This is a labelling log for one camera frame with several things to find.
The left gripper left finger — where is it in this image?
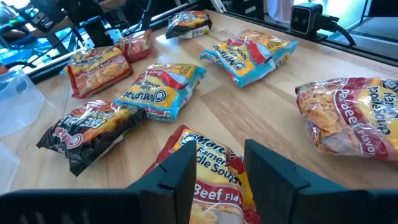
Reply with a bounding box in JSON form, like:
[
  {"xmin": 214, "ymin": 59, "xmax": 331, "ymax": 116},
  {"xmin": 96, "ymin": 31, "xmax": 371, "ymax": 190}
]
[{"xmin": 0, "ymin": 141, "xmax": 197, "ymax": 224}]

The clear plastic bin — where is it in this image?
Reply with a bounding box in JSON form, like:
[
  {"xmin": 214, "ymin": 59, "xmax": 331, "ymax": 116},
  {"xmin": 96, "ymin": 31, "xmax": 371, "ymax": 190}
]
[
  {"xmin": 0, "ymin": 68, "xmax": 46, "ymax": 139},
  {"xmin": 0, "ymin": 142, "xmax": 21, "ymax": 195}
]

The black fire noodle packet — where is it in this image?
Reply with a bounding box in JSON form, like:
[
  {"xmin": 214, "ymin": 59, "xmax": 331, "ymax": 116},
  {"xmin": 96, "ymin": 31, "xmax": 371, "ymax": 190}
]
[
  {"xmin": 36, "ymin": 100, "xmax": 147, "ymax": 177},
  {"xmin": 165, "ymin": 11, "xmax": 213, "ymax": 40}
]

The red Maruchan ramen packet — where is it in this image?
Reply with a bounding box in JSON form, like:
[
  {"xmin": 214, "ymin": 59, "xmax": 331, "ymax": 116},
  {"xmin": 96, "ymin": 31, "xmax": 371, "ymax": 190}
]
[
  {"xmin": 294, "ymin": 77, "xmax": 398, "ymax": 162},
  {"xmin": 142, "ymin": 124, "xmax": 262, "ymax": 224},
  {"xmin": 116, "ymin": 29, "xmax": 154, "ymax": 64},
  {"xmin": 64, "ymin": 46, "xmax": 134, "ymax": 100}
]

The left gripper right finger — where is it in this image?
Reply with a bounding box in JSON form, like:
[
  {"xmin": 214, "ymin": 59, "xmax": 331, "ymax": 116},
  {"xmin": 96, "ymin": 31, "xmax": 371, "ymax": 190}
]
[{"xmin": 244, "ymin": 139, "xmax": 398, "ymax": 224}]

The black camera cable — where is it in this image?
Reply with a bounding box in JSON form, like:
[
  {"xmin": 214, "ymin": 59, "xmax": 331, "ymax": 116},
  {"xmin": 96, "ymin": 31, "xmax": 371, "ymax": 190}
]
[{"xmin": 320, "ymin": 14, "xmax": 358, "ymax": 47}]

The blue Maruchan ramen packet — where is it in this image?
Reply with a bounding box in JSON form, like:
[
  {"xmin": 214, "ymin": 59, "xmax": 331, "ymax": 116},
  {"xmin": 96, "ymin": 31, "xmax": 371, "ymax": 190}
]
[
  {"xmin": 114, "ymin": 63, "xmax": 207, "ymax": 122},
  {"xmin": 199, "ymin": 29, "xmax": 299, "ymax": 88}
]

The small black cube camera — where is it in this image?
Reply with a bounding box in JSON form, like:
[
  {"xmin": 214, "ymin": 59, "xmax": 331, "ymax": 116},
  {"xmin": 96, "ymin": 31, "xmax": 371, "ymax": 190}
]
[{"xmin": 289, "ymin": 2, "xmax": 325, "ymax": 40}]

